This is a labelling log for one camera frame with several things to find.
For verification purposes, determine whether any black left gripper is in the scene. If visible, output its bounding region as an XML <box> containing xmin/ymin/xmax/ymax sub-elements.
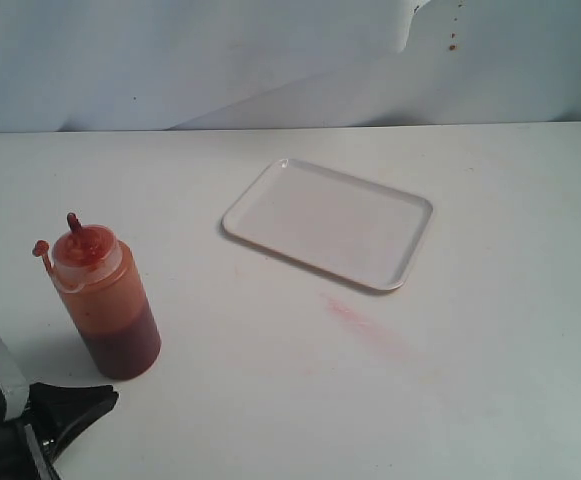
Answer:
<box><xmin>0</xmin><ymin>382</ymin><xmax>119</xmax><ymax>479</ymax></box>

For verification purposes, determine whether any red sauce squeeze bottle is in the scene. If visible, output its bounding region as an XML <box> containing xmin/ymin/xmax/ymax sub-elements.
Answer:
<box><xmin>32</xmin><ymin>212</ymin><xmax>162</xmax><ymax>380</ymax></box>

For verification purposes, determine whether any white rectangular plastic tray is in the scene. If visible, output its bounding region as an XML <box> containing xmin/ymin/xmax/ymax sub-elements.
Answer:
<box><xmin>221</xmin><ymin>159</ymin><xmax>434</xmax><ymax>293</ymax></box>

